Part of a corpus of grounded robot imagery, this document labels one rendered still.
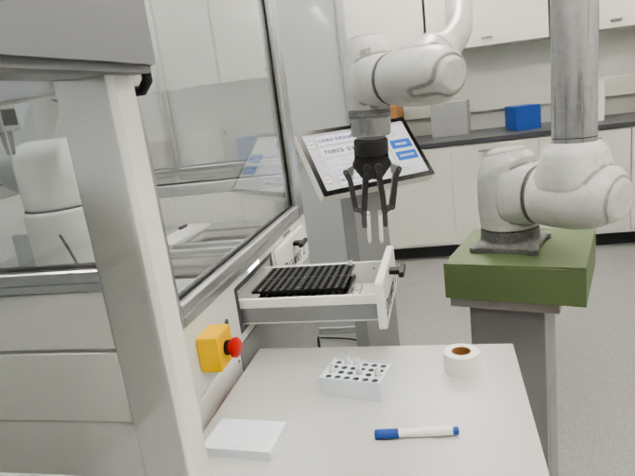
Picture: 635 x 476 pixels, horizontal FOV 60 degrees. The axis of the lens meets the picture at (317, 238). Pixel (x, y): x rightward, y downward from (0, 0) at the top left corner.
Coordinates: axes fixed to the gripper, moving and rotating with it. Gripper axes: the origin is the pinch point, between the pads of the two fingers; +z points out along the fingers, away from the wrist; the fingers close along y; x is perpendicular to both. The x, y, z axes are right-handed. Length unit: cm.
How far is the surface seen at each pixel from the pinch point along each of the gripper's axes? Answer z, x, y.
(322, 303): 15.0, 6.9, 12.9
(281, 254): 13.2, -26.3, 24.9
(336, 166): 0, -95, 7
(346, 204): 18, -106, 4
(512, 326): 35, -17, -37
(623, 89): -10, -336, -224
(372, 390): 23.7, 29.7, 3.8
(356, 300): 14.2, 8.3, 5.3
